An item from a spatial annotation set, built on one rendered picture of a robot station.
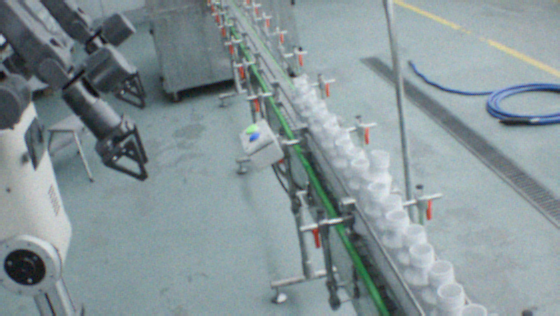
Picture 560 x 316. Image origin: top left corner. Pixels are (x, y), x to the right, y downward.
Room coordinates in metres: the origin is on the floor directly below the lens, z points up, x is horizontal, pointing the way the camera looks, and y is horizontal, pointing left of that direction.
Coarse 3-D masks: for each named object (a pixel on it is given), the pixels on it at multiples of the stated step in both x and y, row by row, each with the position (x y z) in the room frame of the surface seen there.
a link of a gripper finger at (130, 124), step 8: (128, 120) 1.07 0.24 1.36; (128, 128) 1.05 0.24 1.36; (136, 128) 1.10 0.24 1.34; (120, 136) 1.10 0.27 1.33; (128, 136) 1.10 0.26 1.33; (136, 136) 1.10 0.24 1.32; (112, 144) 1.10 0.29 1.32; (128, 152) 1.10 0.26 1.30; (144, 152) 1.10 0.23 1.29; (144, 160) 1.10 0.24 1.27
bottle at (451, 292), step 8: (440, 288) 0.69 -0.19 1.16; (448, 288) 0.70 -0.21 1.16; (456, 288) 0.69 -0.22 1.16; (440, 296) 0.68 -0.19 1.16; (448, 296) 0.70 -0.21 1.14; (456, 296) 0.67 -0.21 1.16; (440, 304) 0.68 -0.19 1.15; (448, 304) 0.67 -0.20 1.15; (456, 304) 0.66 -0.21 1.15; (432, 312) 0.70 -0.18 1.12; (440, 312) 0.68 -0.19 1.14; (448, 312) 0.67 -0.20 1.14; (456, 312) 0.67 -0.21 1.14
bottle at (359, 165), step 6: (354, 162) 1.17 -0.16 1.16; (360, 162) 1.17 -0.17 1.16; (366, 162) 1.16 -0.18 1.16; (354, 168) 1.14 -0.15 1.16; (360, 168) 1.14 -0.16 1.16; (366, 168) 1.14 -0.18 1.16; (354, 174) 1.14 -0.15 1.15; (360, 174) 1.14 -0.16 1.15; (354, 180) 1.14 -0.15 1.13; (348, 186) 1.15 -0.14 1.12; (354, 186) 1.14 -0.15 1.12; (354, 192) 1.13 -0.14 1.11; (354, 198) 1.13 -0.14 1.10; (354, 210) 1.14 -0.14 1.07
